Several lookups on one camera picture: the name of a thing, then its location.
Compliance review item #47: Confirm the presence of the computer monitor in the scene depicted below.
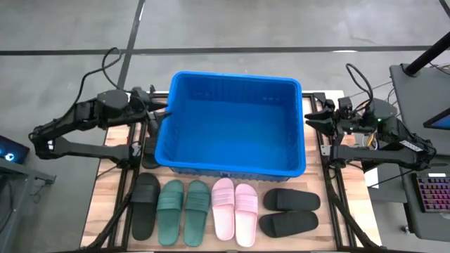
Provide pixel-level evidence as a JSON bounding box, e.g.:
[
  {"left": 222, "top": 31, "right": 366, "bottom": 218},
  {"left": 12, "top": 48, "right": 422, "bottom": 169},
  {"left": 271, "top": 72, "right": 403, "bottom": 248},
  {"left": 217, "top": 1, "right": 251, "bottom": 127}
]
[{"left": 423, "top": 108, "right": 450, "bottom": 131}]

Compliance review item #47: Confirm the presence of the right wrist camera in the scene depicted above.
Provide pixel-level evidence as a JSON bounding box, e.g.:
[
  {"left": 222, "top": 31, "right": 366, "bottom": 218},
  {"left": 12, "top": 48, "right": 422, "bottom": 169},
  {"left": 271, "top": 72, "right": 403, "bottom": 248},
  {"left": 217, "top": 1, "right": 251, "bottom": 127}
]
[{"left": 337, "top": 97, "right": 354, "bottom": 119}]

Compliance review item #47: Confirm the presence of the blue plastic bin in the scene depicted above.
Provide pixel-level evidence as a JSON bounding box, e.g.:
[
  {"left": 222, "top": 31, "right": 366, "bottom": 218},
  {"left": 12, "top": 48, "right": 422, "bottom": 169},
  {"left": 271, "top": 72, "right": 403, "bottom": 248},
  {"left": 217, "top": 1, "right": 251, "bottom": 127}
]
[{"left": 154, "top": 70, "right": 307, "bottom": 182}]

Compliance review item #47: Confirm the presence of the dark grey desk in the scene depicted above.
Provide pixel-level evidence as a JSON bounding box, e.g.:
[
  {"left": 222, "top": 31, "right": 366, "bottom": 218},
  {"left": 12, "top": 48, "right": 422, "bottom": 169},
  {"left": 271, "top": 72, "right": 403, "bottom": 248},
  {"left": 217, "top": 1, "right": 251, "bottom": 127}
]
[{"left": 389, "top": 63, "right": 450, "bottom": 243}]

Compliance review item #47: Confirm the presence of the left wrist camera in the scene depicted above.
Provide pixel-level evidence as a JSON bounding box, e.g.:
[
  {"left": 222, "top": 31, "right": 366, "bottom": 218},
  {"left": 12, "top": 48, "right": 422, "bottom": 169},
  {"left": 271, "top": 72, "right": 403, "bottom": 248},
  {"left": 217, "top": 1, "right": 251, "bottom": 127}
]
[{"left": 131, "top": 86, "right": 150, "bottom": 103}]

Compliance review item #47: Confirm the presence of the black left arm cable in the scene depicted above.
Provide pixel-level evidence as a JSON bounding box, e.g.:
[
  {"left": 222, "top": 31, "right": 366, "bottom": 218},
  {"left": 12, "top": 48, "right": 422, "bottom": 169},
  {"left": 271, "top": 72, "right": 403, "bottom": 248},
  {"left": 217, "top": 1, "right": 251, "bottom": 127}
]
[{"left": 74, "top": 46, "right": 133, "bottom": 106}]

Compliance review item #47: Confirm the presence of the pink slide sandal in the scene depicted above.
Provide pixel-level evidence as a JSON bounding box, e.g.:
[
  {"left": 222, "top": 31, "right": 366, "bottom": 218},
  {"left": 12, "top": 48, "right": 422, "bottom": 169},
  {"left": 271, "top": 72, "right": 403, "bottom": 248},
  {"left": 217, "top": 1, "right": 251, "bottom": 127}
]
[
  {"left": 234, "top": 183, "right": 259, "bottom": 248},
  {"left": 210, "top": 177, "right": 236, "bottom": 242}
]

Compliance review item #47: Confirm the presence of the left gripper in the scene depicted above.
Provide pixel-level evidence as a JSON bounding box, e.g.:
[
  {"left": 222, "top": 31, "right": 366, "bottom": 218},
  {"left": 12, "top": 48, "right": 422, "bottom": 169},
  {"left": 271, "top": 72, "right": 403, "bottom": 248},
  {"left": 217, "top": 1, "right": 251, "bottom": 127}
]
[{"left": 128, "top": 100, "right": 173, "bottom": 138}]

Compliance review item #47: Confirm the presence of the black pole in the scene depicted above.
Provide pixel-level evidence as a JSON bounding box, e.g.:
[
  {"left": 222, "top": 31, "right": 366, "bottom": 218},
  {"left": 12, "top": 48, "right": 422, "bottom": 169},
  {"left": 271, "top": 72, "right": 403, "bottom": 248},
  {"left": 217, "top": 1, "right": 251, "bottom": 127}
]
[{"left": 404, "top": 31, "right": 450, "bottom": 77}]

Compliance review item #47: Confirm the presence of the green slide sandal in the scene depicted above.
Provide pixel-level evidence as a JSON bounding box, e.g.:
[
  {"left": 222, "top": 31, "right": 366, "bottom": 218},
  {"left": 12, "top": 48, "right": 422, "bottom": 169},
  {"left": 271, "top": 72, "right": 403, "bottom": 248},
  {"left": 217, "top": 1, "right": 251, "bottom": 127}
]
[
  {"left": 183, "top": 180, "right": 211, "bottom": 247},
  {"left": 156, "top": 179, "right": 185, "bottom": 247}
]

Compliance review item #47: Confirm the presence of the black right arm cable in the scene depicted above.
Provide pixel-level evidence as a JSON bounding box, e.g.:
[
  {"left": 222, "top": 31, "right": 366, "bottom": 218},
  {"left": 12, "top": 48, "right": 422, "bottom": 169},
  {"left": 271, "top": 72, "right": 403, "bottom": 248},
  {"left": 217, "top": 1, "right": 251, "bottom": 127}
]
[{"left": 345, "top": 63, "right": 374, "bottom": 106}]

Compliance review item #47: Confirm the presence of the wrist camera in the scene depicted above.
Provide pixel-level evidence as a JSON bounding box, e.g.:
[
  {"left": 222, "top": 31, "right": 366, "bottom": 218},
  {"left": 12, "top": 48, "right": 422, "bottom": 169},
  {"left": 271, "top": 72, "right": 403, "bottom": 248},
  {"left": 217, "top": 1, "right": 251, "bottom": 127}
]
[
  {"left": 337, "top": 97, "right": 354, "bottom": 119},
  {"left": 131, "top": 86, "right": 150, "bottom": 103}
]

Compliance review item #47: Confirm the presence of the grey metal stand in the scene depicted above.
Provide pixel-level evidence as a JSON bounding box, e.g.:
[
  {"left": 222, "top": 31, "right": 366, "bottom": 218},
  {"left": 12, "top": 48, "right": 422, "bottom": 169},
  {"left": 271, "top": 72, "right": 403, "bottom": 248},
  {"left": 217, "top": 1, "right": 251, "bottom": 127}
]
[{"left": 0, "top": 157, "right": 57, "bottom": 253}]

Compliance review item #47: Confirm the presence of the white paper sheet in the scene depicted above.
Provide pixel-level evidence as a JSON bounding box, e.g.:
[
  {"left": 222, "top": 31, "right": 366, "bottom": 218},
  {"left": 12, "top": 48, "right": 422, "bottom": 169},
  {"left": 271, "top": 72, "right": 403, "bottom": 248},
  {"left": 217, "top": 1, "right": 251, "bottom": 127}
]
[{"left": 364, "top": 168, "right": 380, "bottom": 189}]

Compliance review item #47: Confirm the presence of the black ribbed-strap slide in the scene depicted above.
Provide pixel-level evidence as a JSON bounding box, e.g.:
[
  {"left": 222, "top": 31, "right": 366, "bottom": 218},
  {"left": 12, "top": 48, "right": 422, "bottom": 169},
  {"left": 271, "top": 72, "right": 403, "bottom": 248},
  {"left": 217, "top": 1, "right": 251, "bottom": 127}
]
[
  {"left": 141, "top": 136, "right": 160, "bottom": 169},
  {"left": 130, "top": 172, "right": 162, "bottom": 242}
]

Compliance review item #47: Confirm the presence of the black smooth-strap slide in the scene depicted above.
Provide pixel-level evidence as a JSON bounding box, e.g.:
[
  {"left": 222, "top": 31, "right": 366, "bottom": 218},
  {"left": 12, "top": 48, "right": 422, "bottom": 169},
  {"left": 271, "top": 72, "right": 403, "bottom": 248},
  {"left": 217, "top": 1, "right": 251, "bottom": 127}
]
[
  {"left": 263, "top": 188, "right": 321, "bottom": 212},
  {"left": 259, "top": 210, "right": 320, "bottom": 239}
]

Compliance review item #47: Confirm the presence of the backlit black keyboard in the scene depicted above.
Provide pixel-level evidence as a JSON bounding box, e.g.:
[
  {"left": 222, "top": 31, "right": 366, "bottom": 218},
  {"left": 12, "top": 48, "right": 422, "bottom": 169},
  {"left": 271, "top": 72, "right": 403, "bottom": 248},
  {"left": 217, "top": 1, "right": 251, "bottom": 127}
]
[{"left": 416, "top": 172, "right": 450, "bottom": 214}]

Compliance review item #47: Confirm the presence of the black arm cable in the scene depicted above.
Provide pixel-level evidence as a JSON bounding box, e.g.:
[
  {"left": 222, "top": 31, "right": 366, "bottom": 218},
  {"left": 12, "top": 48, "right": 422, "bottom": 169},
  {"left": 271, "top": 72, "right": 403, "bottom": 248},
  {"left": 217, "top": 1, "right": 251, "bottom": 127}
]
[
  {"left": 74, "top": 46, "right": 133, "bottom": 106},
  {"left": 345, "top": 63, "right": 374, "bottom": 106}
]

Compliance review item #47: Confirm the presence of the black device with glowing light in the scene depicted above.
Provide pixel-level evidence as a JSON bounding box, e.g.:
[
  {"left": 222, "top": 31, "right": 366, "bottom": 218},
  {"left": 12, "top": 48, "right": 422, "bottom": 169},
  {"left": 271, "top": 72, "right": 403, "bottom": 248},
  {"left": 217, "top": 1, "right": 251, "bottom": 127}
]
[{"left": 0, "top": 135, "right": 31, "bottom": 165}]

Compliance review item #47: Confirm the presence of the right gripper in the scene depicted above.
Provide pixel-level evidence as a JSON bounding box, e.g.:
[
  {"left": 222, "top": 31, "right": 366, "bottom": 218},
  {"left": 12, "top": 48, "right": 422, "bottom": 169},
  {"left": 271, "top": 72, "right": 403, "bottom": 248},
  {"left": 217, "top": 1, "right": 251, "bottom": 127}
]
[{"left": 304, "top": 107, "right": 366, "bottom": 138}]

